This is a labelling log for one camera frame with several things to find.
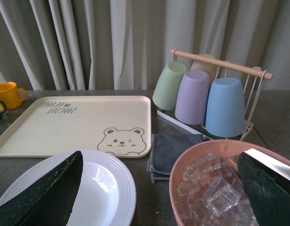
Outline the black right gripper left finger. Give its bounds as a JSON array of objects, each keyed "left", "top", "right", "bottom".
[{"left": 0, "top": 151, "right": 83, "bottom": 226}]

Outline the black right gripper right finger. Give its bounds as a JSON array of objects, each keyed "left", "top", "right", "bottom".
[{"left": 237, "top": 152, "right": 290, "bottom": 226}]

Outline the white ridged plate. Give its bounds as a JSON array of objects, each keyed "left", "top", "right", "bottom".
[{"left": 0, "top": 150, "right": 136, "bottom": 226}]

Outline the clear ice cube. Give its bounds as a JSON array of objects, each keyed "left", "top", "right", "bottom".
[
  {"left": 202, "top": 153, "right": 221, "bottom": 171},
  {"left": 181, "top": 165, "right": 201, "bottom": 182},
  {"left": 176, "top": 180, "right": 201, "bottom": 196},
  {"left": 206, "top": 185, "right": 241, "bottom": 217}
]

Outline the pink bowl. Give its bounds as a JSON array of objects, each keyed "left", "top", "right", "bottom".
[{"left": 169, "top": 139, "right": 290, "bottom": 226}]

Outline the blue plastic cup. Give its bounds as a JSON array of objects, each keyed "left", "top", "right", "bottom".
[{"left": 205, "top": 78, "right": 245, "bottom": 137}]

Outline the cream bear tray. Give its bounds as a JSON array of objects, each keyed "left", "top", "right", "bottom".
[{"left": 0, "top": 96, "right": 151, "bottom": 158}]

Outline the yellow mug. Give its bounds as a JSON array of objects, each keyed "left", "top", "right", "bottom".
[{"left": 0, "top": 82, "right": 27, "bottom": 110}]

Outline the grey folded cloth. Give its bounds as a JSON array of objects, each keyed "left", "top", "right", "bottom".
[{"left": 147, "top": 134, "right": 204, "bottom": 183}]

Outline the purple plastic cup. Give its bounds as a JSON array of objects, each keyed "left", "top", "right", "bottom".
[{"left": 175, "top": 70, "right": 210, "bottom": 125}]

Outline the green plastic cup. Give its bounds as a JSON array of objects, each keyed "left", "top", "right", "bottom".
[{"left": 153, "top": 62, "right": 187, "bottom": 111}]

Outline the beige plastic cup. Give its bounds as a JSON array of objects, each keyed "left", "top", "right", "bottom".
[{"left": 191, "top": 60, "right": 218, "bottom": 82}]

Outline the grey curtain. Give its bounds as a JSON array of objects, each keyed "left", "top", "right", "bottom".
[{"left": 0, "top": 0, "right": 290, "bottom": 90}]

